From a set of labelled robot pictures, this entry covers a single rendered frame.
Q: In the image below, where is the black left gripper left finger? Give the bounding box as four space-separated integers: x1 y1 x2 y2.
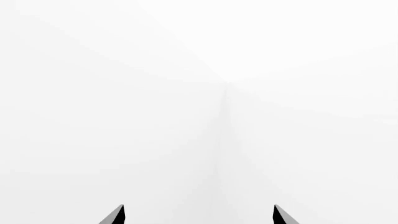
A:
98 203 126 224

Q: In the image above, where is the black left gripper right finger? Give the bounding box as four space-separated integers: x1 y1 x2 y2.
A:
272 203 300 224

